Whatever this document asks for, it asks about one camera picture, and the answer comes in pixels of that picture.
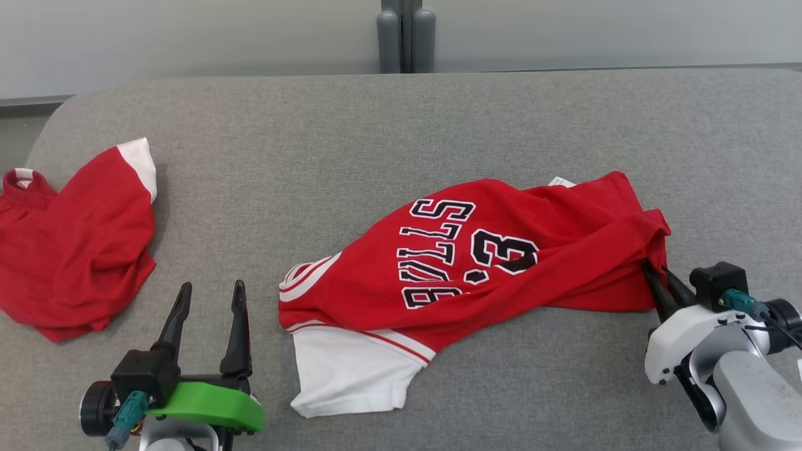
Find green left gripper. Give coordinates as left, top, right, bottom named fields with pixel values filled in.
left=145, top=280, right=265, bottom=433

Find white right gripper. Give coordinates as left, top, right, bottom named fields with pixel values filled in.
left=640, top=258, right=771, bottom=385

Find red Bulls jersey shirt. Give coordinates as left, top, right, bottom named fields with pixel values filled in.
left=278, top=170, right=672, bottom=419

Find red shorts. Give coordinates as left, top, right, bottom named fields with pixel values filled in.
left=0, top=137, right=158, bottom=343

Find grey fabric sofa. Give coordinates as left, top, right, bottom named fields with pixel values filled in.
left=0, top=68, right=802, bottom=451

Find teal right cable connector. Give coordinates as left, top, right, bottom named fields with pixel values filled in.
left=719, top=289, right=771, bottom=321

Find teal cable connector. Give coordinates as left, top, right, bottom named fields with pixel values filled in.
left=719, top=289, right=771, bottom=321
left=105, top=390, right=151, bottom=450

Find teal left cable connector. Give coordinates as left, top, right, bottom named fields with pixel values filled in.
left=105, top=390, right=151, bottom=450

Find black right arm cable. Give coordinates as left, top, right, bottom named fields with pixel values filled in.
left=746, top=310, right=802, bottom=351

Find grey metal frame post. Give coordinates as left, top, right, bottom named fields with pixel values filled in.
left=376, top=0, right=437, bottom=74

